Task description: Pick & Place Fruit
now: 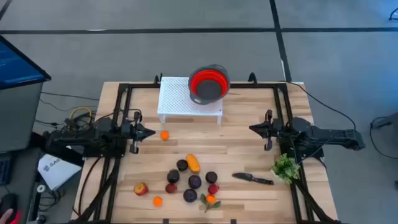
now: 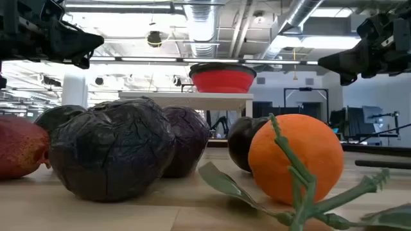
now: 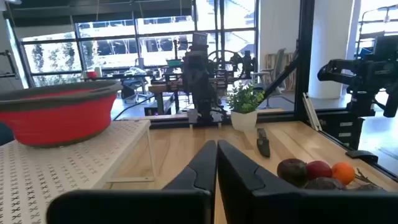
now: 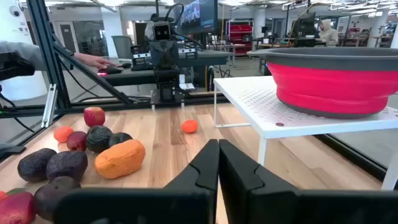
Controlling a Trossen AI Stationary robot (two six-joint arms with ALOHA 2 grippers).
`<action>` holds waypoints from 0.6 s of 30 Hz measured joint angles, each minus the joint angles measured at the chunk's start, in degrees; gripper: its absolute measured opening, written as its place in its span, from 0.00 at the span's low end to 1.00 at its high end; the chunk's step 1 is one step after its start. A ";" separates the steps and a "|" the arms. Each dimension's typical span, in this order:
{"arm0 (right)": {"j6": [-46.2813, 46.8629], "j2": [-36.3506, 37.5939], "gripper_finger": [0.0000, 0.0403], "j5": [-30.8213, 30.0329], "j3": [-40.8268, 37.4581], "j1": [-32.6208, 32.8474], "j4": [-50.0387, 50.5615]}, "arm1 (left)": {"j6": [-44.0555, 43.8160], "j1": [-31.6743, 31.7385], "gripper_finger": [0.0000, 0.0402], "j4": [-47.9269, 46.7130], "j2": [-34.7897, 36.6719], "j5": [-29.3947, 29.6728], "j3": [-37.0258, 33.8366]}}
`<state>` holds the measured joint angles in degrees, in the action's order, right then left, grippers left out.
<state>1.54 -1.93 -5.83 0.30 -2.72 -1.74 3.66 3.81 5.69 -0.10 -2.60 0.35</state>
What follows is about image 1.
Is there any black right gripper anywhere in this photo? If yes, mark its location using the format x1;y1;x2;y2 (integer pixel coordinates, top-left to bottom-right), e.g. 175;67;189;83
248;109;274;152

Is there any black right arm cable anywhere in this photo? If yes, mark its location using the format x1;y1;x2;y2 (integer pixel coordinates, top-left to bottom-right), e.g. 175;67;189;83
279;80;357;130

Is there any black aluminium table frame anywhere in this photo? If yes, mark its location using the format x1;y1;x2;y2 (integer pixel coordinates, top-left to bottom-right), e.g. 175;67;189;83
70;72;343;224

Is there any dark blue computer monitor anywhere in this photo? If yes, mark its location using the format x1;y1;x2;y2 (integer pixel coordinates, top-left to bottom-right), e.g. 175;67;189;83
0;34;52;91

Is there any yellow cable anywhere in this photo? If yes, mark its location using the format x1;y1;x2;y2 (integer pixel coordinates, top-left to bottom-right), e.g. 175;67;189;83
68;106;93;125

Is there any purple wrinkled round fruit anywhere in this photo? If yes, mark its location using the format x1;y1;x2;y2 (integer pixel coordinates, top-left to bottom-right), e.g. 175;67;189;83
183;189;198;203
188;175;202;190

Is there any red yellow peach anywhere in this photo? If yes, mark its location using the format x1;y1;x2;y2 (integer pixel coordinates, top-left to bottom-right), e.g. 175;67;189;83
134;182;149;197

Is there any person's hand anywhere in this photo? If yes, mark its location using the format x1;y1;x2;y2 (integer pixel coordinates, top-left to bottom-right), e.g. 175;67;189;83
0;207;15;224

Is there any black computer mouse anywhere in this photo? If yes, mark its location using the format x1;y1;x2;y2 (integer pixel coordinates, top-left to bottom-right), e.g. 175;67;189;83
0;192;19;223

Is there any dark keyboard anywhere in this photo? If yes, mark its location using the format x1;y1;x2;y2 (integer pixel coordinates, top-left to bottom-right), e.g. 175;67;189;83
0;152;12;187

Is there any green leafy herb bunch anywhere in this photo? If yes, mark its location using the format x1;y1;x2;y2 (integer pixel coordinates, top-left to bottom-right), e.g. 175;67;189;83
271;153;301;184

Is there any yellow orange mango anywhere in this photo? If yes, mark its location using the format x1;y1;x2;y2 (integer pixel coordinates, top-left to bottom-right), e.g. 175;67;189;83
185;154;201;174

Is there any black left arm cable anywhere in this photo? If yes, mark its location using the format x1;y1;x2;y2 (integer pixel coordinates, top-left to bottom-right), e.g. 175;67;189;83
114;108;142;126

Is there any black floor cable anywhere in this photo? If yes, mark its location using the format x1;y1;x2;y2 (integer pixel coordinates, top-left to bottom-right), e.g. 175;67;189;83
369;116;398;160

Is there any white perforated metal rack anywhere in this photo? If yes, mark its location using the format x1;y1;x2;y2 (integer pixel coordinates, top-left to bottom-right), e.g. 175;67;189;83
157;77;224;125

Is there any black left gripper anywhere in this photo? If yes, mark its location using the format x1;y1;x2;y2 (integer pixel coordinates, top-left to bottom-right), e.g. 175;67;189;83
129;111;156;155

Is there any white printed paper sheet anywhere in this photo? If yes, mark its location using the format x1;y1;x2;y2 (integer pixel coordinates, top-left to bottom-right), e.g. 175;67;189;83
37;154;82;191

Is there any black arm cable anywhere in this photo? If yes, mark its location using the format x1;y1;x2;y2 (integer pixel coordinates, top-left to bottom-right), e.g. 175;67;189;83
279;80;357;130
114;108;142;126

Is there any black kitchen knife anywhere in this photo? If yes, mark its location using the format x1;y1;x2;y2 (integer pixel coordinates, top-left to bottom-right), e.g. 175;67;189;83
231;172;275;186

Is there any red grey collapsible bowl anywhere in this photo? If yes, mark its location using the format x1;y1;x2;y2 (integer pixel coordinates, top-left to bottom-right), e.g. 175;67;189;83
188;64;231;106

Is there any orange with leaves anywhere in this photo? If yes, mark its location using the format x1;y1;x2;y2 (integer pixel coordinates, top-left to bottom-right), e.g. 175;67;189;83
200;193;222;213

